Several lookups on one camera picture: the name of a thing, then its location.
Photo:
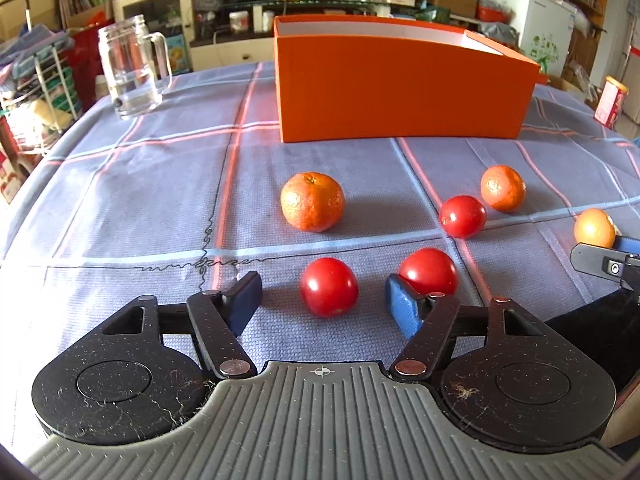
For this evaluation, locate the pile of folded clothes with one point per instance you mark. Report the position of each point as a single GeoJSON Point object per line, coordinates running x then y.
{"type": "Point", "coordinates": [30, 47]}

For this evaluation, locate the black knitted cloth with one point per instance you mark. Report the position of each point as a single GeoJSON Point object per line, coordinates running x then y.
{"type": "Point", "coordinates": [590, 340]}

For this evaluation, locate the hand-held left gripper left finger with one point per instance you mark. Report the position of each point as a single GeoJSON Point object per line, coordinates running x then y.
{"type": "Point", "coordinates": [245, 296]}

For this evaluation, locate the white fridge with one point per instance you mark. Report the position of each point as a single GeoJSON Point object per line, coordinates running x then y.
{"type": "Point", "coordinates": [535, 25]}

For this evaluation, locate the orange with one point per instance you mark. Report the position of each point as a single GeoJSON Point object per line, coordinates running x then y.
{"type": "Point", "coordinates": [503, 188]}
{"type": "Point", "coordinates": [594, 227]}
{"type": "Point", "coordinates": [312, 202]}

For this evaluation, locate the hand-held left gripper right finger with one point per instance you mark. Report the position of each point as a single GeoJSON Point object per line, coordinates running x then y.
{"type": "Point", "coordinates": [402, 305]}

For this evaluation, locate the orange cardboard box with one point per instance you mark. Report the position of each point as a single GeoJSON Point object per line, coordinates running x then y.
{"type": "Point", "coordinates": [400, 95]}

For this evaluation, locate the red and white carton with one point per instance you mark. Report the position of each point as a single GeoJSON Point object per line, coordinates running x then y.
{"type": "Point", "coordinates": [7, 175]}

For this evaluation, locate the plaid blue tablecloth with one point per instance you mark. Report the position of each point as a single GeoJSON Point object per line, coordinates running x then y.
{"type": "Point", "coordinates": [150, 185]}

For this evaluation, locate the white glass-door cabinet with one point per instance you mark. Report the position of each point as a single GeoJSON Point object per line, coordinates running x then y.
{"type": "Point", "coordinates": [155, 15]}

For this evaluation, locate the wooden shelf unit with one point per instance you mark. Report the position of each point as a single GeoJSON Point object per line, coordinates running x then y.
{"type": "Point", "coordinates": [587, 0]}

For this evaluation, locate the red tomato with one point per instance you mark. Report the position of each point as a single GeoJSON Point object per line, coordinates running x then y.
{"type": "Point", "coordinates": [463, 216]}
{"type": "Point", "coordinates": [329, 287]}
{"type": "Point", "coordinates": [430, 269]}

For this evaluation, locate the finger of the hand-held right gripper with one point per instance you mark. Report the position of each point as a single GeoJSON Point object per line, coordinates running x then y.
{"type": "Point", "coordinates": [629, 243]}
{"type": "Point", "coordinates": [592, 258]}

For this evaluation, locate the red and yellow canister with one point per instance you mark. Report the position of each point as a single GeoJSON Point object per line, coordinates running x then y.
{"type": "Point", "coordinates": [611, 105]}

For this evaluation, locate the clear glass mug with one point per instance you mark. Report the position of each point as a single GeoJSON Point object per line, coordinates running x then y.
{"type": "Point", "coordinates": [127, 70]}

